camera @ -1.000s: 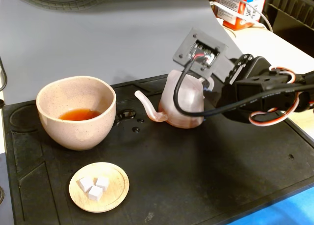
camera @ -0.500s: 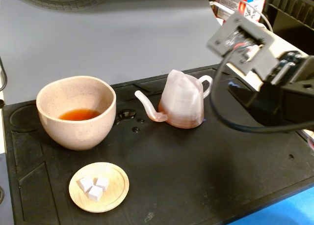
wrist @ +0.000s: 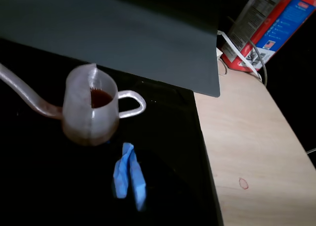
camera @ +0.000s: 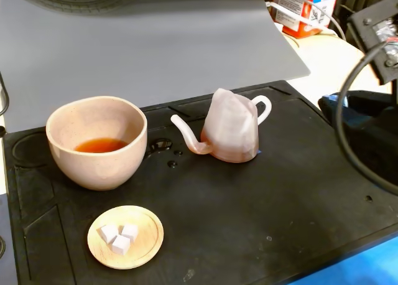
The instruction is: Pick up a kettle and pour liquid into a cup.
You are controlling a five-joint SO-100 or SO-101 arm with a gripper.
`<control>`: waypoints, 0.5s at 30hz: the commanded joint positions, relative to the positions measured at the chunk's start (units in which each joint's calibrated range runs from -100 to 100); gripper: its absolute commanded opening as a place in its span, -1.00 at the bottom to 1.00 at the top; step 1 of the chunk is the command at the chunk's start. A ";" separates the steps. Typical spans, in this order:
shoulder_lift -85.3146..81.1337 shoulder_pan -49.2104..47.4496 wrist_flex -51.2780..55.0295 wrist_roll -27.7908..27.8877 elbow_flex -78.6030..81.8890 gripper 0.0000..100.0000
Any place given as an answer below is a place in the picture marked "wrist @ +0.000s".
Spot gray braided cable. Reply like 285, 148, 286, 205
248, 38, 269, 86

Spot flat white strap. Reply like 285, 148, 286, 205
216, 30, 263, 79

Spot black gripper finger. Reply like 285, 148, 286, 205
112, 142, 135, 226
127, 148, 218, 226

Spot translucent pink gooseneck kettle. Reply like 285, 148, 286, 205
0, 62, 147, 147

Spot red and blue cardboard box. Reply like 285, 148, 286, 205
220, 0, 316, 73

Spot black work mat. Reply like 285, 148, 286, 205
0, 38, 224, 226

